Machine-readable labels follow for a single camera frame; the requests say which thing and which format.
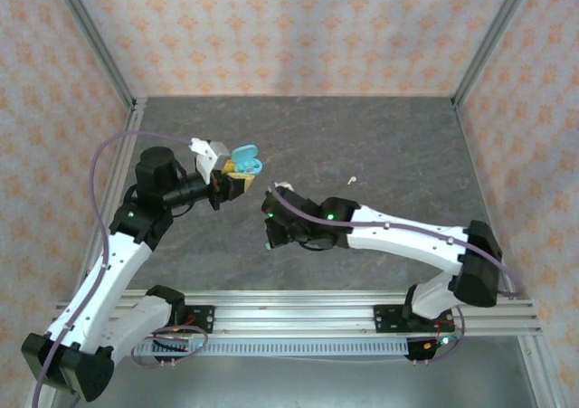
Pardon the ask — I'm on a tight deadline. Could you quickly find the teal earbud charging case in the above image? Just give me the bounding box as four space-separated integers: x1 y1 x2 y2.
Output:
229 144 264 176

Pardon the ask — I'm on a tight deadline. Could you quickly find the small base wiring board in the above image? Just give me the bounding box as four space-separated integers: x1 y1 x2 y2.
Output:
422 319 467 353
151 319 203 353

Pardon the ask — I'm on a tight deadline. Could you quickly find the grey metal lower panel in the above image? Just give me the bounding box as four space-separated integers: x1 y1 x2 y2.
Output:
53 353 537 408

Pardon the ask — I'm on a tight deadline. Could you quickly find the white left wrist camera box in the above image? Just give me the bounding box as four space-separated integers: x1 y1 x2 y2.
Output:
189 138 233 185

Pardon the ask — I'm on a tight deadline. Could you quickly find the aluminium side rail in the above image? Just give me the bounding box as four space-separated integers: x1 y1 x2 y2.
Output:
81 98 148 300
451 102 519 299

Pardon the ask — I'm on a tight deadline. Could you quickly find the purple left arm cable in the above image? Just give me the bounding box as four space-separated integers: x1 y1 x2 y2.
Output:
33 130 209 408

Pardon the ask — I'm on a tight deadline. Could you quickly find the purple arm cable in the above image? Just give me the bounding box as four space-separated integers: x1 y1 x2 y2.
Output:
270 185 526 366
33 130 209 408

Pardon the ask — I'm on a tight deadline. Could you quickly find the aluminium front mounting rail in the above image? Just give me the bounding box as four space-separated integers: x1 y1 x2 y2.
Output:
53 289 542 337

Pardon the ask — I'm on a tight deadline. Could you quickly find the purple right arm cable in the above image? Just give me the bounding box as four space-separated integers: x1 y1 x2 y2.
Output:
270 185 526 366

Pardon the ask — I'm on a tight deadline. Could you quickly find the grey slotted cable duct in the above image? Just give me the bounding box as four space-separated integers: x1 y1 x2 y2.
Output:
134 338 411 357

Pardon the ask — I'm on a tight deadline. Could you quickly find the aluminium frame post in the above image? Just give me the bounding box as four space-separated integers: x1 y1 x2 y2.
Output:
48 0 139 113
451 0 540 110

